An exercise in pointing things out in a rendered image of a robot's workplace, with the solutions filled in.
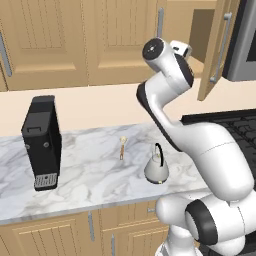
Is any black stove hob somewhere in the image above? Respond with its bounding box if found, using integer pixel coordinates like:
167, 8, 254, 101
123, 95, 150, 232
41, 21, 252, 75
180, 108, 256, 183

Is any wooden base cabinet door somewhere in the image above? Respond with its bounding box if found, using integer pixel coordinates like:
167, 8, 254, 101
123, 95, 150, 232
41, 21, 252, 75
0, 212, 102, 256
99, 225, 172, 256

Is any open wooden cabinet carcass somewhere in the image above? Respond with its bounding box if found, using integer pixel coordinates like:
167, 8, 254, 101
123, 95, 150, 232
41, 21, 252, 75
165, 0, 218, 80

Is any open wooden cabinet door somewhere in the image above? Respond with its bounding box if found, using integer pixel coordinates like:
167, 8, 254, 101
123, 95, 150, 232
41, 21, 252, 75
196, 0, 242, 102

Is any small brown corkscrew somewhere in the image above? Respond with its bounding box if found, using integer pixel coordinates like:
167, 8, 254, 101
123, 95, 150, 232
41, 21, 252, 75
119, 135, 128, 161

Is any wooden drawer front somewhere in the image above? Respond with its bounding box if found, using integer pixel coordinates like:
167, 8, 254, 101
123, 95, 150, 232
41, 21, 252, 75
99, 199, 162, 232

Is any black coffee machine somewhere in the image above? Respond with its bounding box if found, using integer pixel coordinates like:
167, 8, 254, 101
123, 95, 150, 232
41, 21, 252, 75
20, 95, 63, 192

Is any grey microwave oven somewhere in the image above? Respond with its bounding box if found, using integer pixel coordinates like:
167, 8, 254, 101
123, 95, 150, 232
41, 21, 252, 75
222, 0, 256, 83

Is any grey kettle with black handle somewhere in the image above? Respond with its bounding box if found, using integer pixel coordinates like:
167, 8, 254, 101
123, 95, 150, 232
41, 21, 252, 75
143, 142, 170, 185

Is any wooden wall cabinet door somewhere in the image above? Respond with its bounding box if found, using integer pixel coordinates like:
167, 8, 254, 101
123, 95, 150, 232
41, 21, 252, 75
87, 0, 168, 87
0, 0, 89, 92

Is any grey bar door handle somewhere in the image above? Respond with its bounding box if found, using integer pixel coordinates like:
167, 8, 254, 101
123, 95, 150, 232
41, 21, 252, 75
156, 7, 165, 39
209, 12, 233, 84
110, 233, 117, 256
87, 211, 96, 243
0, 31, 13, 78

